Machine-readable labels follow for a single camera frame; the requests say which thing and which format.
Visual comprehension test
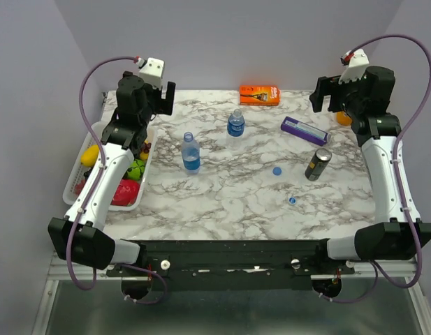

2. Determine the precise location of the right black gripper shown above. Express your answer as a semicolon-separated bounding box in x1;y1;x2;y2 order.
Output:
309;70;365;117

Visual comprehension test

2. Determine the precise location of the clear bottle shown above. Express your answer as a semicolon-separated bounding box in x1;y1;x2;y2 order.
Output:
181;132;200;174
226;109;245;149

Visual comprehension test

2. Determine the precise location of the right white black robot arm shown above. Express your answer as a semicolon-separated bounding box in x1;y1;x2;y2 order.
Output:
309;66;431;274

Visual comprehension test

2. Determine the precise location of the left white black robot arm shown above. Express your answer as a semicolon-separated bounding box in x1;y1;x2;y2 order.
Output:
48;66;175;276

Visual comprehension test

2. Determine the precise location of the orange snack bag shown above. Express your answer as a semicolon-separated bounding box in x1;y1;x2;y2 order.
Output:
335;112;352;126

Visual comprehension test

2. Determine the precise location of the purple toothpaste box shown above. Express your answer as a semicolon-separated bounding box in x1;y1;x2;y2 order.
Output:
280;117;331;147

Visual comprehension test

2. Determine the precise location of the black drink can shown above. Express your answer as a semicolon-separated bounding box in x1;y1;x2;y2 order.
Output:
305;148;332;181

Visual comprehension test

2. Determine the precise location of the dark purple grape bunch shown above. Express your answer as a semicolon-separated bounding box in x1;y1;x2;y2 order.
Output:
142;140;152;154

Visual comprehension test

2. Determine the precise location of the orange razor box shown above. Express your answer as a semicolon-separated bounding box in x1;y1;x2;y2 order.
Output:
239;85;280;107

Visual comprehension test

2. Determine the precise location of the small yellow fruit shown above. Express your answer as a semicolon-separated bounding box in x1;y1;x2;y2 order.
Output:
139;151;149;161

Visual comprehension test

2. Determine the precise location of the yellow lemon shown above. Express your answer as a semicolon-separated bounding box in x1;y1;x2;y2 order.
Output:
80;144;99;168

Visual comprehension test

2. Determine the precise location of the red dragon fruit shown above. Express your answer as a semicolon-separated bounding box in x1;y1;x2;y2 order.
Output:
111;179;140;207

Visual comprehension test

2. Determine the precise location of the white plastic basket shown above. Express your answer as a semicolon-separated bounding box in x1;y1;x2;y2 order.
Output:
62;126;158;211

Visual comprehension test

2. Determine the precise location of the red grape bunch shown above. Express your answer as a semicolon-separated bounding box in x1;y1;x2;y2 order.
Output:
74;179;86;195

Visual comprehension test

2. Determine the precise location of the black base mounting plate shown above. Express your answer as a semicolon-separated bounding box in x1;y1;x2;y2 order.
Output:
106;239;356;292

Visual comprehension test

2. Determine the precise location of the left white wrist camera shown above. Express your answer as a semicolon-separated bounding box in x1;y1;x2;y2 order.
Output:
136;57;165;89

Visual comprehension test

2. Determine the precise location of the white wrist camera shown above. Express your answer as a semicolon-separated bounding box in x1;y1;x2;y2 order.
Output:
136;57;165;89
339;49;369;84

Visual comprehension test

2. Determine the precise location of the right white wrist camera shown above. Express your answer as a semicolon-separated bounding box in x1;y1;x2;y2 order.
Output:
339;49;369;84

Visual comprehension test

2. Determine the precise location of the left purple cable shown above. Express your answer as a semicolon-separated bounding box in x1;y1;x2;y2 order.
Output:
66;55;139;291

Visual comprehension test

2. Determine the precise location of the purple cable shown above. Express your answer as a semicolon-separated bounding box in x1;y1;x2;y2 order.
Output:
319;33;431;304
66;55;139;291

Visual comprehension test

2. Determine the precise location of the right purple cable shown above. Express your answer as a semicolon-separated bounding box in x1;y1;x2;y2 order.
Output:
319;33;431;304

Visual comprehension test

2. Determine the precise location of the aluminium frame rail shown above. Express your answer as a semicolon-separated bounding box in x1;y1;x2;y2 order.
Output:
48;253;417;281

